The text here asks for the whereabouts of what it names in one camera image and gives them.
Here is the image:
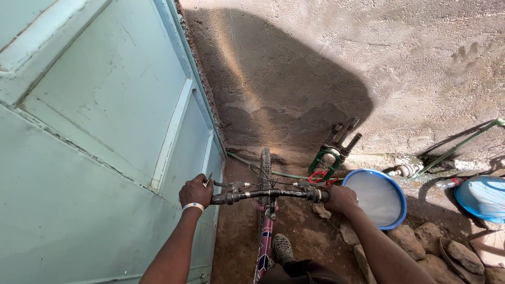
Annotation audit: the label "white water tap fitting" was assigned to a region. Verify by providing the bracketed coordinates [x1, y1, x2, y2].
[387, 164, 424, 178]

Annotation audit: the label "blue plastic basin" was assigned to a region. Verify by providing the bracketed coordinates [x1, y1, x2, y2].
[454, 175, 505, 224]

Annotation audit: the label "clear plastic bottle red cap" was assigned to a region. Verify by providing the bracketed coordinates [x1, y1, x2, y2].
[435, 177, 467, 190]

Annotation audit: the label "green bicycle suspension fork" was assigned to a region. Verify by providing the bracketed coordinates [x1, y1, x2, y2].
[307, 117, 363, 183]

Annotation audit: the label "light green metal door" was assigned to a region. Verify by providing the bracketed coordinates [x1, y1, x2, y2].
[0, 0, 227, 284]

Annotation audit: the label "purple bicycle with black handlebar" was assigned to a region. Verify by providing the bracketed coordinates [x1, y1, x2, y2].
[203, 147, 330, 284]

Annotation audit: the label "green garden hose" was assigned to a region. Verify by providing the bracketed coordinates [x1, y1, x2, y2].
[226, 151, 345, 181]

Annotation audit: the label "red metal bicycle part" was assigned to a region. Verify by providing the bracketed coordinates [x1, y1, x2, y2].
[307, 170, 339, 186]

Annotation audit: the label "heap of brown stones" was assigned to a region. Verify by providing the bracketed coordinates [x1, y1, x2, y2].
[312, 203, 505, 284]

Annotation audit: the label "blue basin of soapy water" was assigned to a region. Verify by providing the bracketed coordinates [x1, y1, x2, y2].
[342, 168, 408, 231]

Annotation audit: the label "green metal pipe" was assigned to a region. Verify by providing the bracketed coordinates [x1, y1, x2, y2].
[417, 118, 505, 177]

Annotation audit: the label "person's grey perforated shoe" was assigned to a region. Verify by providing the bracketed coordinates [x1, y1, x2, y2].
[272, 234, 296, 266]

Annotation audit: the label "person's right hand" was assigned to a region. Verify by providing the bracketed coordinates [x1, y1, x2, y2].
[324, 184, 359, 215]

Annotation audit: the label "person's left hand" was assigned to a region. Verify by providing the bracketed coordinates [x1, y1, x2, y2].
[179, 174, 214, 210]

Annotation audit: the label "person's black shorts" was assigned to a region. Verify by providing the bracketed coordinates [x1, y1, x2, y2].
[257, 259, 348, 284]

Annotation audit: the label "bicycle wheel with spokes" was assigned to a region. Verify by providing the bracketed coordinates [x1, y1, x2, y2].
[469, 219, 505, 269]

